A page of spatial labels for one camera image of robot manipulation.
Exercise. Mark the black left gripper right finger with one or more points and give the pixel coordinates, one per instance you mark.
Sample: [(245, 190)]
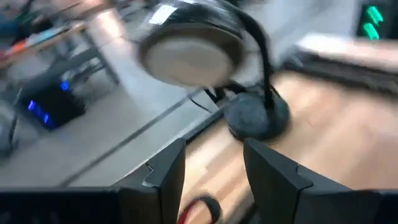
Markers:
[(311, 205)]

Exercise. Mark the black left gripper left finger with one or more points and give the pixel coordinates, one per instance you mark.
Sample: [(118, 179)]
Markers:
[(93, 205)]

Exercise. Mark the red and black scissors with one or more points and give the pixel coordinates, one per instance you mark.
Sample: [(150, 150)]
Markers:
[(214, 208)]

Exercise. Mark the black computer with blue lights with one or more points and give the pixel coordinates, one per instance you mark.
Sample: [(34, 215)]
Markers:
[(53, 105)]

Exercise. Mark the black desk lamp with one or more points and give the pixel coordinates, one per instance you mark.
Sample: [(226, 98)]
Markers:
[(186, 59)]

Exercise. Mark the wooden background table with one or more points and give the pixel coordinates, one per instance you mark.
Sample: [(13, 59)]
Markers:
[(62, 31)]

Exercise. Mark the black device with green lights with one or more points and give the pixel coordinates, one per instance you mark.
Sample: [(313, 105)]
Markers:
[(373, 21)]

